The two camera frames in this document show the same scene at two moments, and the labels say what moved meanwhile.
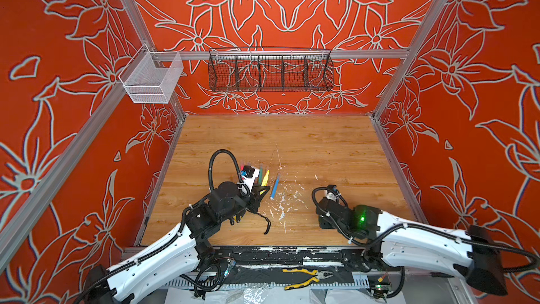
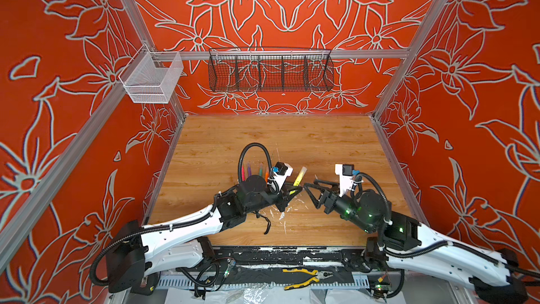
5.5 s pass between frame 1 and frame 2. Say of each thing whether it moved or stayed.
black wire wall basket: stayed
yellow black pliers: stayed
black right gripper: moved
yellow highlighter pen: moved
